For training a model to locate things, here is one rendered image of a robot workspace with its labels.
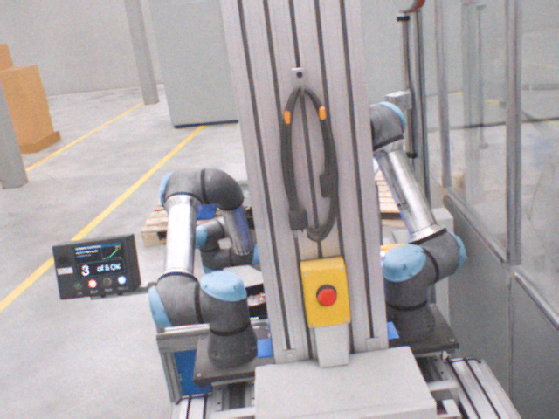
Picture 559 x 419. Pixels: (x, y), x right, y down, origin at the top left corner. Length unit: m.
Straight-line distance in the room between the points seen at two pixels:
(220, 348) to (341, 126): 0.80
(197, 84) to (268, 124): 8.63
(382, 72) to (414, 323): 6.22
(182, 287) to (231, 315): 0.16
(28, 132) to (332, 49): 9.29
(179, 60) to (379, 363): 8.71
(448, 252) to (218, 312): 0.65
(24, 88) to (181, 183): 8.35
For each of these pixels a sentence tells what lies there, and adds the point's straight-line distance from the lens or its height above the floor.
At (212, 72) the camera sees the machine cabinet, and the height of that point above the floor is 0.81.
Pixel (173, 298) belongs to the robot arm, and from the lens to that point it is 1.73.
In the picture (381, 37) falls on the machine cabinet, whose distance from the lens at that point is 7.78.
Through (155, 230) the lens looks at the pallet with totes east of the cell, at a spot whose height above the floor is 0.14.
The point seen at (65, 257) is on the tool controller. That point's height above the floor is 1.22.
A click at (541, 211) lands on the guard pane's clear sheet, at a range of 1.99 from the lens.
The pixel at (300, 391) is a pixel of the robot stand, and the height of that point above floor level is 1.23.
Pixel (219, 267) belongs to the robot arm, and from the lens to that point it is 2.31.
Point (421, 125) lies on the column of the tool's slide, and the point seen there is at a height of 1.32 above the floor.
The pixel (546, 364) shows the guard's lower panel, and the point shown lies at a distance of 2.15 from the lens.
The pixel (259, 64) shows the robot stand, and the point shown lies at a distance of 1.18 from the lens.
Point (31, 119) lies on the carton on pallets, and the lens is 10.25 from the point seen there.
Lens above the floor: 2.01
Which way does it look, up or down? 20 degrees down
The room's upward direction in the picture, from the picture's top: 8 degrees counter-clockwise
